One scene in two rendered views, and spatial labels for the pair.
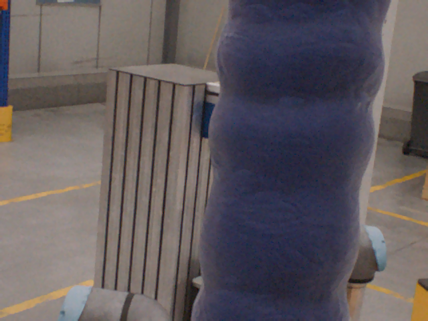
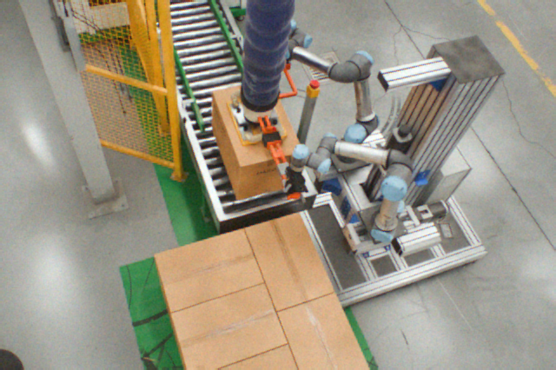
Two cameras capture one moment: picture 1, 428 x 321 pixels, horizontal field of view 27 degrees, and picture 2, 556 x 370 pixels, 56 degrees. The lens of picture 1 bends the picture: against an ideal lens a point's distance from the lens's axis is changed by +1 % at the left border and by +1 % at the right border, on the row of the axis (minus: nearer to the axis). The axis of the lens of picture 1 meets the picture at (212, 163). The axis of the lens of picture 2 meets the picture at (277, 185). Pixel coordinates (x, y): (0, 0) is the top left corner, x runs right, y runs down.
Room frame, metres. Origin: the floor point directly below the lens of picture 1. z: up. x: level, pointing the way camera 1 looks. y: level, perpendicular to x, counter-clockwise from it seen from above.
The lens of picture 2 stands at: (2.20, -1.91, 3.65)
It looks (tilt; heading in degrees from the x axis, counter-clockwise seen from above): 58 degrees down; 112
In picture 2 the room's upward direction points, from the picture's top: 12 degrees clockwise
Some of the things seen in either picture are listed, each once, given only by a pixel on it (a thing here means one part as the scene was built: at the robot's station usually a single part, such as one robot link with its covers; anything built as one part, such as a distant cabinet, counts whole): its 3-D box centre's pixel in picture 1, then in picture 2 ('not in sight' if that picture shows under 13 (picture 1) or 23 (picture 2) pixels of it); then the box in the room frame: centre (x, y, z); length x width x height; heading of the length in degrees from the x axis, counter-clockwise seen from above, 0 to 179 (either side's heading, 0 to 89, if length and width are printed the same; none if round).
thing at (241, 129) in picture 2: not in sight; (241, 120); (1.17, -0.18, 1.11); 0.34 x 0.10 x 0.05; 142
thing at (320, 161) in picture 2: not in sight; (320, 161); (1.78, -0.43, 1.52); 0.11 x 0.11 x 0.08; 9
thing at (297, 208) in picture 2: not in sight; (267, 214); (1.51, -0.32, 0.47); 0.70 x 0.03 x 0.15; 53
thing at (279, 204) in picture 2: not in sight; (268, 207); (1.51, -0.32, 0.58); 0.70 x 0.03 x 0.06; 53
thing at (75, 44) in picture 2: not in sight; (73, 36); (0.37, -0.61, 1.62); 0.20 x 0.05 x 0.30; 143
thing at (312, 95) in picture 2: not in sight; (302, 131); (1.35, 0.43, 0.50); 0.07 x 0.07 x 1.00; 53
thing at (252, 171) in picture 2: not in sight; (254, 139); (1.23, -0.11, 0.89); 0.60 x 0.40 x 0.40; 142
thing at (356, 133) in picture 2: not in sight; (354, 136); (1.81, 0.06, 1.20); 0.13 x 0.12 x 0.14; 82
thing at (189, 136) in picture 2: not in sight; (175, 95); (0.38, 0.12, 0.50); 2.31 x 0.05 x 0.19; 143
